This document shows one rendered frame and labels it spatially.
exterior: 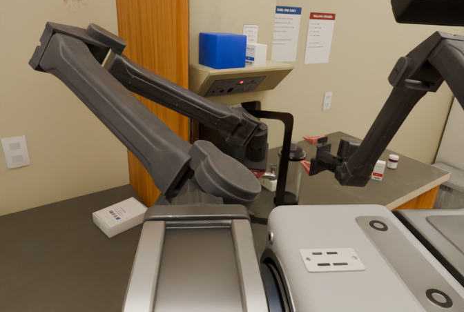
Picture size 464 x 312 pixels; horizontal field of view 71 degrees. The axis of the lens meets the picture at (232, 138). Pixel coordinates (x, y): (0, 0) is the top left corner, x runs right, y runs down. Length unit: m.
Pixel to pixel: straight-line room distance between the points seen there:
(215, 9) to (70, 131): 0.73
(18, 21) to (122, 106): 0.87
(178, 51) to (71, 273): 0.70
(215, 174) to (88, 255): 0.83
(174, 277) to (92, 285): 0.83
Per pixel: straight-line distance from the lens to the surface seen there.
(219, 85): 0.96
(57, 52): 0.56
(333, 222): 0.24
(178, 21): 0.85
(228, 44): 0.91
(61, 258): 1.16
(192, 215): 0.26
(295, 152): 1.23
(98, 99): 0.49
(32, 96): 1.33
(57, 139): 1.38
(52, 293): 1.07
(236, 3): 1.05
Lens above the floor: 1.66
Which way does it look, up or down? 21 degrees down
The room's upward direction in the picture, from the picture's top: 3 degrees clockwise
